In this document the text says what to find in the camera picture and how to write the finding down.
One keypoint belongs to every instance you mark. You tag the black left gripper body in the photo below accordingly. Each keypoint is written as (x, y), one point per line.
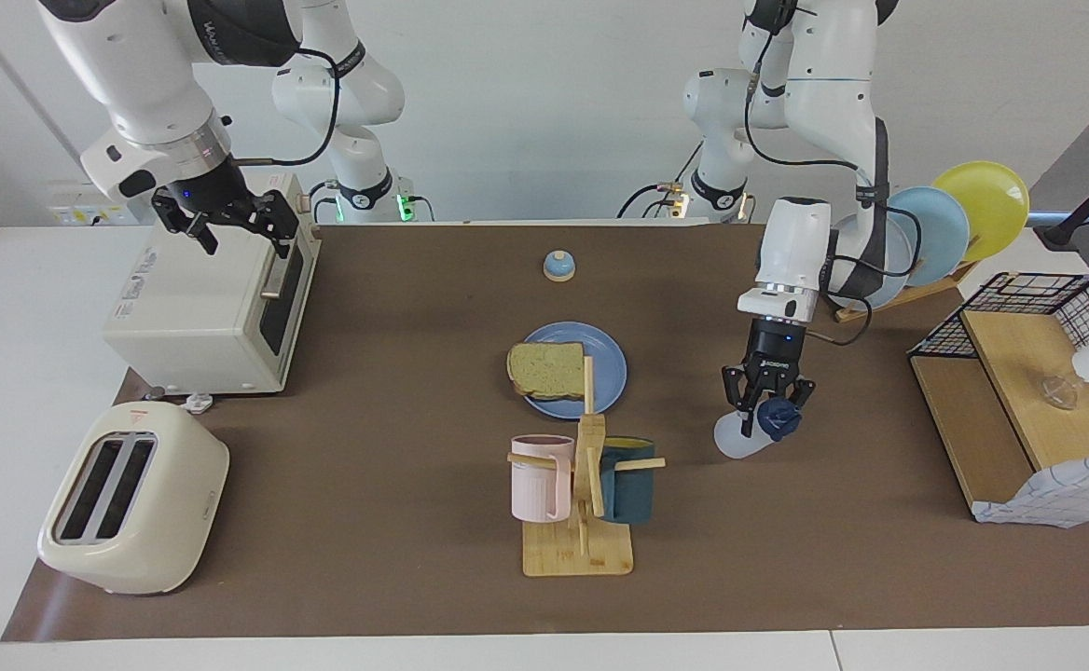
(776, 349)

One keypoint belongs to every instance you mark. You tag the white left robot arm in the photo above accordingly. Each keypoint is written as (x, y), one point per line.
(792, 252)

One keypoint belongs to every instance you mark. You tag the white toaster oven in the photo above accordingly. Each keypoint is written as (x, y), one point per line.
(199, 308)

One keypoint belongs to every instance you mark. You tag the pale grey plate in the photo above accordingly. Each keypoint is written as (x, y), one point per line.
(897, 250)

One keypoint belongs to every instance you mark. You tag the white checkered cloth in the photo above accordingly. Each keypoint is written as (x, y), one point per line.
(1057, 494)

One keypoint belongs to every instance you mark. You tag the brown table mat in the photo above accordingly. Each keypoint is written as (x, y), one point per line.
(414, 466)

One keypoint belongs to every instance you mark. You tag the periwinkle blue plate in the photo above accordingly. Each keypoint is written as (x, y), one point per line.
(605, 368)

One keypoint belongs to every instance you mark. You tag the clear glass cup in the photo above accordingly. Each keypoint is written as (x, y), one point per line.
(1060, 391)

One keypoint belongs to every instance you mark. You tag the yellow plate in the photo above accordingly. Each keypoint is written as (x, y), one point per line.
(992, 205)

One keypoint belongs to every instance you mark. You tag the light blue plate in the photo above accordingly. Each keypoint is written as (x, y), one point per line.
(936, 233)

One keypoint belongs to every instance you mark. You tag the wooden mug tree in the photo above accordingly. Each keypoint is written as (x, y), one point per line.
(577, 554)

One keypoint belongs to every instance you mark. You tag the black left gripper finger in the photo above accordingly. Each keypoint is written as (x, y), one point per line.
(801, 390)
(738, 391)

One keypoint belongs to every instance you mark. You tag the squeeze bottle with navy cap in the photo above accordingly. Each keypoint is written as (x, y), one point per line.
(736, 445)

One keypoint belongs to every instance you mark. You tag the dark teal mug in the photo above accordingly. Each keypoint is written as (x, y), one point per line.
(628, 489)

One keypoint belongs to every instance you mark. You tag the toasted bread slice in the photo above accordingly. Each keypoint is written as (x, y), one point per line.
(544, 368)

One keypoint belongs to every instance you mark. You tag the wooden plate rack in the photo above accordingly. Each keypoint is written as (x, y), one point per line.
(917, 294)

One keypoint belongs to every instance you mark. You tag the white wall power outlet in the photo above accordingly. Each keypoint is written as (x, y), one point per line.
(74, 210)

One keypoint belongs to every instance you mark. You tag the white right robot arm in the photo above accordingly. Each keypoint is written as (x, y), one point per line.
(134, 65)

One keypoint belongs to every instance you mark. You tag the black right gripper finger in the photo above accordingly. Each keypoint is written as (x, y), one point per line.
(274, 214)
(172, 212)

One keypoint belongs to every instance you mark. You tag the pink mug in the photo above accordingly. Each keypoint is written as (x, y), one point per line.
(537, 485)

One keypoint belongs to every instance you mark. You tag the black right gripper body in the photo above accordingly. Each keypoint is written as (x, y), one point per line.
(209, 191)

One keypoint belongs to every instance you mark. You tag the cream toaster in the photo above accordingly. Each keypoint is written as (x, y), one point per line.
(162, 503)

